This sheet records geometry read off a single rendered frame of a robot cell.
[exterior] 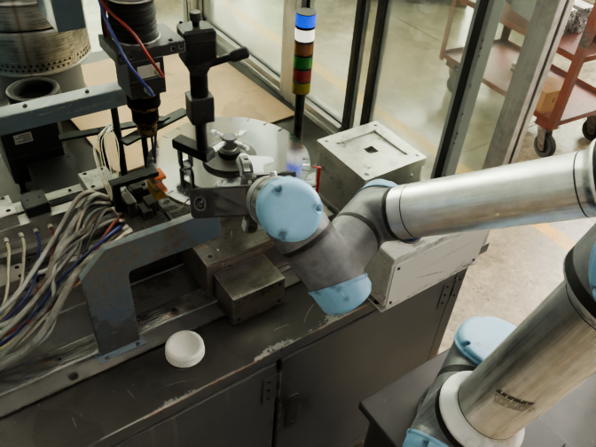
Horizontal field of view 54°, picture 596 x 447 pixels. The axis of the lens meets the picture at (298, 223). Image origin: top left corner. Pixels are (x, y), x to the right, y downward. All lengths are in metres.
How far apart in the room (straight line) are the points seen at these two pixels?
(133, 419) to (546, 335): 0.68
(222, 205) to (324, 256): 0.22
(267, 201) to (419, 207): 0.20
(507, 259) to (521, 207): 1.86
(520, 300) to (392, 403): 1.41
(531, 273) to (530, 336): 1.90
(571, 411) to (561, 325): 1.53
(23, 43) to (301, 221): 1.11
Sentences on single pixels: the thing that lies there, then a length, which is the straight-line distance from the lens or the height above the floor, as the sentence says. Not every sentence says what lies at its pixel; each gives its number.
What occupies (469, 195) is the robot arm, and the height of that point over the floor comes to 1.22.
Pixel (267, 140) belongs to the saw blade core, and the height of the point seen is 0.95.
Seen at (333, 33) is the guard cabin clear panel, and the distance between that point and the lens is 1.61.
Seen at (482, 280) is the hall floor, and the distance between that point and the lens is 2.44.
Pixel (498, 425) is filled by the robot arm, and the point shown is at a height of 1.03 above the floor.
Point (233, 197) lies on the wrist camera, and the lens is 0.87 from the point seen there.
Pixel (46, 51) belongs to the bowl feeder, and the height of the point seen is 0.96.
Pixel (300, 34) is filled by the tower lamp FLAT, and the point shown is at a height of 1.12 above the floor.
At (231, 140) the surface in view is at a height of 1.00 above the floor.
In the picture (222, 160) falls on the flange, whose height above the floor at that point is 0.96.
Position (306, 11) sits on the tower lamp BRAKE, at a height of 1.16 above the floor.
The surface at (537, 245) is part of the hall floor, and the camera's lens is 2.71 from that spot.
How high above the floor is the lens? 1.64
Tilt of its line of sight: 41 degrees down
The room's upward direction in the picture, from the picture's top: 5 degrees clockwise
